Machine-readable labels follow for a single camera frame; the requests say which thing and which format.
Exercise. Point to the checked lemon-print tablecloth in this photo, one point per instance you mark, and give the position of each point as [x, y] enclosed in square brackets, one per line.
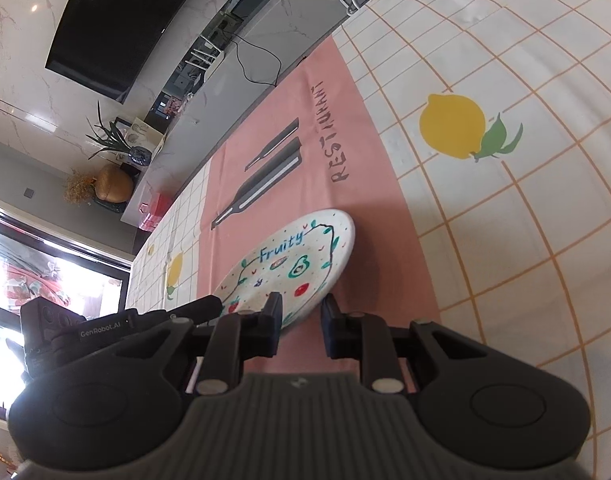
[485, 235]

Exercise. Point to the red box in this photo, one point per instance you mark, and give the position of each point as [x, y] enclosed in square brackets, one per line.
[155, 210]

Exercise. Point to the long grey marble cabinet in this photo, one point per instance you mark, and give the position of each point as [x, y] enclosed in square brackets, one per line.
[265, 25]

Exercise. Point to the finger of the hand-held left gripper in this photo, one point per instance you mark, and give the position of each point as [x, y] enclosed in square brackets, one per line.
[200, 310]

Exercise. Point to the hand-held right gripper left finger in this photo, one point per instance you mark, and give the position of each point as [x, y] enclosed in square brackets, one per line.
[271, 320]

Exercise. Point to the large window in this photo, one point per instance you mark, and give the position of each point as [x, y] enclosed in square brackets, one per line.
[60, 265]

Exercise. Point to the blue patterned vase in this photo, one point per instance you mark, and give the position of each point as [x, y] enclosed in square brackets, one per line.
[139, 156]

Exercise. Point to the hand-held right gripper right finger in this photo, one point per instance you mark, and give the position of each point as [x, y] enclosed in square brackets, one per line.
[331, 325]

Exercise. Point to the white fruit-print plate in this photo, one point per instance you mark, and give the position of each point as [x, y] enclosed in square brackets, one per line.
[285, 260]

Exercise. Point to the black wall television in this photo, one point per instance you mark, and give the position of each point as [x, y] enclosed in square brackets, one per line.
[125, 25]

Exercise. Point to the dried flower bunch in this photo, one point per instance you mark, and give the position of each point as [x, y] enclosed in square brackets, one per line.
[79, 189]

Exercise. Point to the colourful small box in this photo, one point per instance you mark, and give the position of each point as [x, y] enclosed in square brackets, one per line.
[170, 106]

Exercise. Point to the brown gourd-shaped vase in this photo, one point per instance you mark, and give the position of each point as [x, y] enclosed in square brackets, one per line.
[114, 184]

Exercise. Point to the green potted plant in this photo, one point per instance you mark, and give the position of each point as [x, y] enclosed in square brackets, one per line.
[108, 135]

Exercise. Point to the white framed picture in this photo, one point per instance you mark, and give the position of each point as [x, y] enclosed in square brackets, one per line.
[140, 135]

